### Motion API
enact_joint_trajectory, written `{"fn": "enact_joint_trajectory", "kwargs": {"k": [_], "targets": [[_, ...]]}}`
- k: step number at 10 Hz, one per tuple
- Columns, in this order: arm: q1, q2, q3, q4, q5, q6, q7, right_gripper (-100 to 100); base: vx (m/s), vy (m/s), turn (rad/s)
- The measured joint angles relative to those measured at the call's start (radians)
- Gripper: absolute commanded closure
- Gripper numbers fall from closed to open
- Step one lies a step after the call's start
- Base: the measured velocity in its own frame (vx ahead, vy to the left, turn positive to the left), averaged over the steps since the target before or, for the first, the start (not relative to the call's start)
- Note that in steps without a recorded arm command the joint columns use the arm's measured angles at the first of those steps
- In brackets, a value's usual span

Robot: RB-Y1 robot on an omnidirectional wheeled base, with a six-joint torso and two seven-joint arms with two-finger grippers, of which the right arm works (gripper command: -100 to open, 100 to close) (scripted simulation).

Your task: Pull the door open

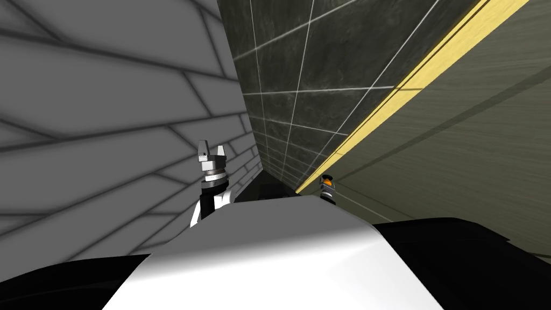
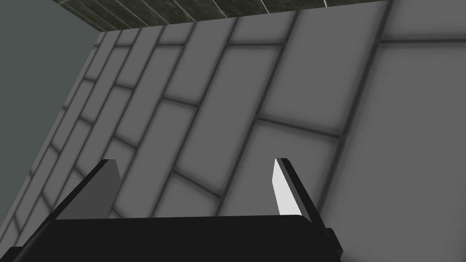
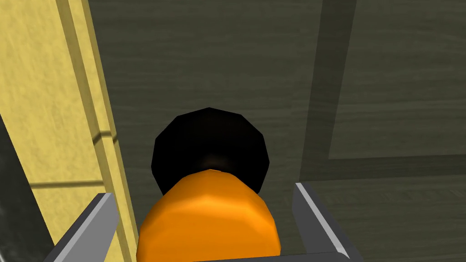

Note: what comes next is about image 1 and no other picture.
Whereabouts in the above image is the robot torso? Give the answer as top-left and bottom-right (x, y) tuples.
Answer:
(102, 186), (444, 310)

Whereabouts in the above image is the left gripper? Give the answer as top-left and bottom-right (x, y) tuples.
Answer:
(197, 139), (228, 174)

